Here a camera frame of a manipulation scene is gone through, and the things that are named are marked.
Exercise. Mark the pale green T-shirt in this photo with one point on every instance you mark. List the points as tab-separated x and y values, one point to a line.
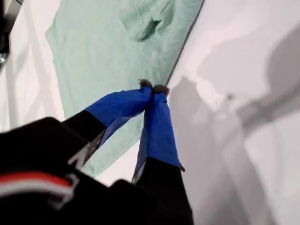
98	58

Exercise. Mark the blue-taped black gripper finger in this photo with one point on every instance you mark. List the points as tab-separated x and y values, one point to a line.
158	133
119	105

